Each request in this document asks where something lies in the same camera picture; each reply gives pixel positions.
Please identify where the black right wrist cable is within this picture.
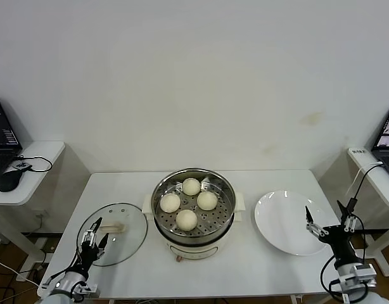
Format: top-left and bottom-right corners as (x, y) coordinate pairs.
(319, 255), (346, 303)

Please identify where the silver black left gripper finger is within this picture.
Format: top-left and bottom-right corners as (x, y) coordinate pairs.
(98, 232), (110, 258)
(82, 217), (104, 245)

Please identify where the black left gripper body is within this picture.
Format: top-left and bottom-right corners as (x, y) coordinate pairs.
(77, 240), (102, 270)

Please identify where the stainless steel steamer basket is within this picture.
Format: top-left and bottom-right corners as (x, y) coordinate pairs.
(151, 167), (237, 239)

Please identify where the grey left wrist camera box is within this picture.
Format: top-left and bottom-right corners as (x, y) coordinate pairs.
(77, 281), (99, 296)

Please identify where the black cable with inline adapter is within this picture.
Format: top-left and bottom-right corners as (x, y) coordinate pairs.
(347, 163), (385, 256)

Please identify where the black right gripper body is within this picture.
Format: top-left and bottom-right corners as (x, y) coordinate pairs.
(319, 224), (357, 265)

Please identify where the black computer mouse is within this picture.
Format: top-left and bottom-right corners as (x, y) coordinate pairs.
(0, 169), (22, 193)

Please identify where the white round plate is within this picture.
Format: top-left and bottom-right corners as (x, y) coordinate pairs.
(253, 189), (333, 257)

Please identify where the grey laptop with pale screen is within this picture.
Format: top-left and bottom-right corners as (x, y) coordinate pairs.
(370, 101), (389, 183)

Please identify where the white floor cable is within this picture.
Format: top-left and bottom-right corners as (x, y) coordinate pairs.
(0, 255), (41, 288)

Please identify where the small black usb adapter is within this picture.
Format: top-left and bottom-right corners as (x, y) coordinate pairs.
(12, 160), (33, 172)

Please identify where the white steamed baozi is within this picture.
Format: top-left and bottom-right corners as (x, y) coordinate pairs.
(196, 191), (219, 211)
(175, 208), (198, 231)
(182, 177), (201, 196)
(159, 193), (182, 213)

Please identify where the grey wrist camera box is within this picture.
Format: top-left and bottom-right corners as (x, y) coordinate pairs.
(77, 281), (99, 296)
(352, 264), (378, 280)

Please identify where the white laptop cable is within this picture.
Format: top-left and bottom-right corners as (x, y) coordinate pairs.
(345, 160), (384, 196)

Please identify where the round glass pot lid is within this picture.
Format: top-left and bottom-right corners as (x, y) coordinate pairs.
(76, 202), (149, 267)

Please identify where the white side table with mouse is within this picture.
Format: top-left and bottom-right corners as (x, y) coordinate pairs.
(0, 140), (91, 263)

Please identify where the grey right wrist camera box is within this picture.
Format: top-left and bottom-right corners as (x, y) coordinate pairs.
(352, 264), (378, 280)

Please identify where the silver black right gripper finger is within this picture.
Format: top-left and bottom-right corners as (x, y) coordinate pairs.
(336, 199), (358, 234)
(304, 205), (329, 243)

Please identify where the steel steamer pot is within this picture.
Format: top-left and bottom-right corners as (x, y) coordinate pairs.
(141, 189), (246, 263)

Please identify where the white side table with label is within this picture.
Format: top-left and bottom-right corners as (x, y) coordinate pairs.
(347, 147), (389, 277)

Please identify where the thin black looped cable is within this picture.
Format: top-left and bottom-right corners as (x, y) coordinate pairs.
(13, 154), (53, 174)

